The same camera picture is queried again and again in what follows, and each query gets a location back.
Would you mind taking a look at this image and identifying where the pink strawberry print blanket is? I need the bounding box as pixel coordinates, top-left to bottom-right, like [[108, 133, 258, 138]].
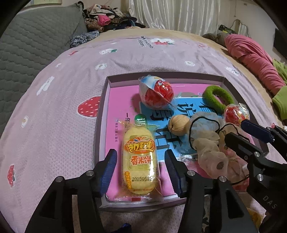
[[1, 36, 276, 232]]

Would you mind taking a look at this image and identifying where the pink blue book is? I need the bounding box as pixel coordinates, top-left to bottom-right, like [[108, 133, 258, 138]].
[[103, 84, 212, 201]]

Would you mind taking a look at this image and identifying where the green fuzzy ring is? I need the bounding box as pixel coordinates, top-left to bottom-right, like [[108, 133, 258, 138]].
[[202, 85, 235, 114]]

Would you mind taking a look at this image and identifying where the beige sheer hair scrunchie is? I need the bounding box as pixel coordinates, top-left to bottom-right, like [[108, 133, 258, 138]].
[[185, 112, 251, 183]]

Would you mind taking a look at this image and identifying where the grey quilted headboard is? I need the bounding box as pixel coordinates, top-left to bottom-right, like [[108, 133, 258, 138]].
[[1, 1, 87, 131]]

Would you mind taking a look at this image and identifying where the grey shallow box tray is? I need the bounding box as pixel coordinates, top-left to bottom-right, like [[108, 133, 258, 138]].
[[94, 71, 247, 212]]

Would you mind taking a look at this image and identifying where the tan walnut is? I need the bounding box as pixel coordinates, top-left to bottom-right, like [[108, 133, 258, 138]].
[[167, 115, 189, 136]]

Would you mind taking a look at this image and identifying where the white pleated curtain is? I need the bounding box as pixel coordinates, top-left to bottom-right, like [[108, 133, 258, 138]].
[[127, 0, 221, 35]]

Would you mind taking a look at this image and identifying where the yellow biscuit pack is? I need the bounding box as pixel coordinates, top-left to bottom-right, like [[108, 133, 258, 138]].
[[247, 208, 263, 229]]

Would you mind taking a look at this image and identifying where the small red toy egg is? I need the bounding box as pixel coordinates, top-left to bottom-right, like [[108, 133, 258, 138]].
[[223, 103, 250, 127]]

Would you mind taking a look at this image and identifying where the pile of clothes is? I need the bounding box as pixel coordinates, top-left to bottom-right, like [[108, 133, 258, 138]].
[[77, 1, 147, 33]]

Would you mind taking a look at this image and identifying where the cluttered side table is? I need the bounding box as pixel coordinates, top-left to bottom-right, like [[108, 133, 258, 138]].
[[218, 19, 250, 37]]

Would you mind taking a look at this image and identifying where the pink rolled quilt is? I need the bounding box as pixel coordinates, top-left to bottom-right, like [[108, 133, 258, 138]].
[[225, 34, 286, 96]]

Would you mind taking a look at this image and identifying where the large red blue toy egg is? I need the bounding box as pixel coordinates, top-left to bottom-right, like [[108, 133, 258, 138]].
[[138, 75, 174, 110]]

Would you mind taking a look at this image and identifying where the dark blue patterned cloth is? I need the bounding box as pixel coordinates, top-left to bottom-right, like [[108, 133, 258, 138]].
[[70, 31, 100, 48]]

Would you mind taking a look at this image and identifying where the yellow rice cracker pack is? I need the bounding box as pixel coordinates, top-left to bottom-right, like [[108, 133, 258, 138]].
[[115, 114, 163, 202]]

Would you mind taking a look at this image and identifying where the green fleece blanket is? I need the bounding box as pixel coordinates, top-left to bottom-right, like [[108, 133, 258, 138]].
[[272, 59, 286, 121]]

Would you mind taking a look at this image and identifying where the black television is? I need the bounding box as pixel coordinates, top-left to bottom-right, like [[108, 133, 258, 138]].
[[273, 28, 287, 58]]

